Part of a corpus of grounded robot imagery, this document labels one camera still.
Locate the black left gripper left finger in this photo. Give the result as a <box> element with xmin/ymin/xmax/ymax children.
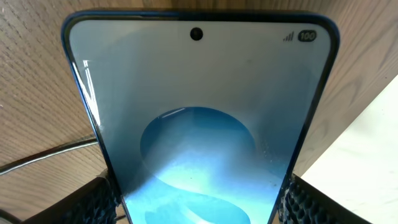
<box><xmin>23</xmin><ymin>177</ymin><xmax>121</xmax><ymax>224</ymax></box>

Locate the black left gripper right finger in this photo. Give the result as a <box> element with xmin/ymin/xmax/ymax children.
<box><xmin>277</xmin><ymin>174</ymin><xmax>370</xmax><ymax>224</ymax></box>

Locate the black USB charging cable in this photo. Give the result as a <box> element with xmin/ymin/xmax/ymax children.
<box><xmin>0</xmin><ymin>138</ymin><xmax>99</xmax><ymax>224</ymax></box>

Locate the blue Galaxy smartphone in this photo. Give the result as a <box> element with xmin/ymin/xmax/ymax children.
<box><xmin>61</xmin><ymin>9</ymin><xmax>340</xmax><ymax>223</ymax></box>

